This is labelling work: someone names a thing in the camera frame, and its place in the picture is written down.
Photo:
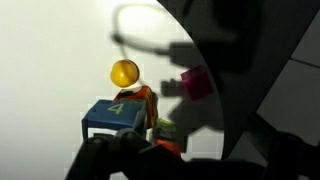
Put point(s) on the small orange ball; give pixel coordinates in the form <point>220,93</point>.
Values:
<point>124,73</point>

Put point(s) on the pink cube block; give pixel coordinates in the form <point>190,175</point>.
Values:
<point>196,83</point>

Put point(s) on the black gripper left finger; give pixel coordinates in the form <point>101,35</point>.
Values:
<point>128,152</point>

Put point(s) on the orange green toy block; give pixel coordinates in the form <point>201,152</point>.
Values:
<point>163,132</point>

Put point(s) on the blue block with number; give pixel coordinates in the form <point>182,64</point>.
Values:
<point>116,115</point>

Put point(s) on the white round table plate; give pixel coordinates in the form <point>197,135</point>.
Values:
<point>55,63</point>

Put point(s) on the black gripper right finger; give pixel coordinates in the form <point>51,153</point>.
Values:
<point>288,157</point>

